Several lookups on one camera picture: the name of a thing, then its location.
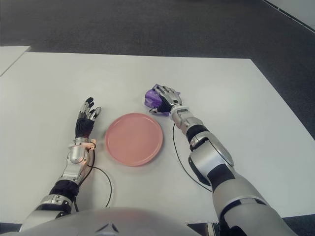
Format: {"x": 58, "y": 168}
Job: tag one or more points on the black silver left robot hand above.
{"x": 83, "y": 126}

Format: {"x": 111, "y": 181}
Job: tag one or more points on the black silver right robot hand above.
{"x": 172, "y": 98}

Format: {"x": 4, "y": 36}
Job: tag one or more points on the purple tissue paper pack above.
{"x": 151, "y": 98}

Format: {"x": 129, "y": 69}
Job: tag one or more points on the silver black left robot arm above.
{"x": 75, "y": 153}

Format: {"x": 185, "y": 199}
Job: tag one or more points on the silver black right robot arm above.
{"x": 221, "y": 152}

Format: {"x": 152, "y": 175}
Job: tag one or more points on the pink round plate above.
{"x": 134, "y": 138}

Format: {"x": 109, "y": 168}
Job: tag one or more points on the white side table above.
{"x": 9, "y": 56}

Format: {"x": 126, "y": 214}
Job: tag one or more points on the grey robot torso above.
{"x": 123, "y": 221}

